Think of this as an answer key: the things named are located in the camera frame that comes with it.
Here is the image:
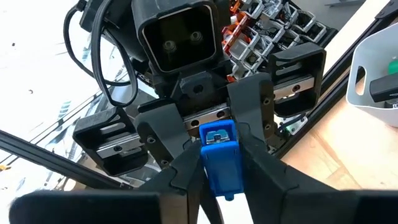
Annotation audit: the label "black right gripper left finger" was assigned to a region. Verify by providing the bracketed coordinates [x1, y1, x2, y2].
[9, 141, 205, 224]

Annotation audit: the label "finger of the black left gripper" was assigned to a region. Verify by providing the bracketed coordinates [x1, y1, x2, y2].
[136, 103, 190, 166]
[228, 73, 276, 147]

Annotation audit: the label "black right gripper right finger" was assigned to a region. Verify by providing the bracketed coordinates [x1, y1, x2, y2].
[238, 124, 398, 224]

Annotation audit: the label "black stapler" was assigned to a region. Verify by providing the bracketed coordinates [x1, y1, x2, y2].
[369, 72, 398, 109]

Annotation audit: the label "storage bin rack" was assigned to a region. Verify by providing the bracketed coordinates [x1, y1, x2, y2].
[222, 0, 338, 82]

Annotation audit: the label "light grey plastic bin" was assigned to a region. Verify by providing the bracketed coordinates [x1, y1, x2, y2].
[346, 22, 398, 128]

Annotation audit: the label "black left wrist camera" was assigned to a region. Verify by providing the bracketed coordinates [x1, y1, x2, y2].
[132, 0, 223, 75]

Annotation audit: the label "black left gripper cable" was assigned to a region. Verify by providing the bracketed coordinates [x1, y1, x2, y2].
[63, 0, 139, 108]

